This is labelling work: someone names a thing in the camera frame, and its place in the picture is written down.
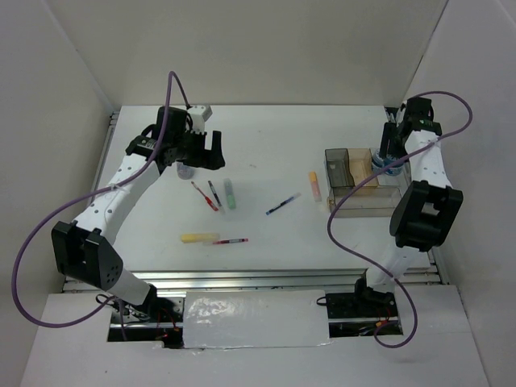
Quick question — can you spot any smoky plastic desk organizer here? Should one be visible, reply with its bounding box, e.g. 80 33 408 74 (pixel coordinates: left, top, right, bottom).
325 148 408 218

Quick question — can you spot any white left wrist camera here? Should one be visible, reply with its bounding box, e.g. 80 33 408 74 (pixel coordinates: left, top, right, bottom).
187 105 213 134

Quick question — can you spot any purple cable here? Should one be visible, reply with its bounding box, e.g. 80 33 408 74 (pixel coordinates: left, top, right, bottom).
328 91 473 348
10 71 193 342

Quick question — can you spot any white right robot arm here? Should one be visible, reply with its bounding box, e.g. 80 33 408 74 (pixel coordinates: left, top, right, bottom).
352 97 464 316

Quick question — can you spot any red pen angled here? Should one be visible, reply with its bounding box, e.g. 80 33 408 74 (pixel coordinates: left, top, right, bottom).
191 181 218 211

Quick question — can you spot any aluminium table edge rail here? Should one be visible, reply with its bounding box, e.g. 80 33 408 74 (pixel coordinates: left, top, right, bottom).
120 268 444 290

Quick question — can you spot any red gel pen horizontal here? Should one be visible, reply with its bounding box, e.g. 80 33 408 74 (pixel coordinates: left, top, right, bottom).
202 238 249 245

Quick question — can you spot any yellow highlighter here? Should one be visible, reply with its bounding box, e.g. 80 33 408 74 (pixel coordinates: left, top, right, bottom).
180 233 220 243

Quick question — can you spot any blue gel pen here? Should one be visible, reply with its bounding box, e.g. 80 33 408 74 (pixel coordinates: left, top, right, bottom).
265 193 301 216

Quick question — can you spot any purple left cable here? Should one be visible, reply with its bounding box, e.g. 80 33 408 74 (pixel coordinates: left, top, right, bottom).
10 71 193 342

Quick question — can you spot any black red pen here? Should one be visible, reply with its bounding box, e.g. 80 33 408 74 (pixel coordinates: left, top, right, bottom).
208 180 224 213

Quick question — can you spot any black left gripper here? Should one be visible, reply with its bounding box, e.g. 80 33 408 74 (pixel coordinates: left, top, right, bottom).
173 127 225 170

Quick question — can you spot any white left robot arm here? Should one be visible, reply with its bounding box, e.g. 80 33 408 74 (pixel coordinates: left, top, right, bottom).
52 106 225 322

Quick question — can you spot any white front cover plate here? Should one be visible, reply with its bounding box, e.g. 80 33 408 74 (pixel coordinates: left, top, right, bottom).
183 290 331 349

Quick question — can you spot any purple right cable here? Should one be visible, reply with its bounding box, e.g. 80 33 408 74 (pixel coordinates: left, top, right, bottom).
328 91 473 348

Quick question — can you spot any green highlighter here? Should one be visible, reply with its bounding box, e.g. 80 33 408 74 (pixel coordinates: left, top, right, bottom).
223 178 236 210

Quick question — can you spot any right side aluminium rail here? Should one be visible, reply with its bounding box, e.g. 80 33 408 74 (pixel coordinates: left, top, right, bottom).
385 123 462 277

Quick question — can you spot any orange pink highlighter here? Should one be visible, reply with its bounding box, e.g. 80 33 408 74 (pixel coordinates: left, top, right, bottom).
309 171 322 202

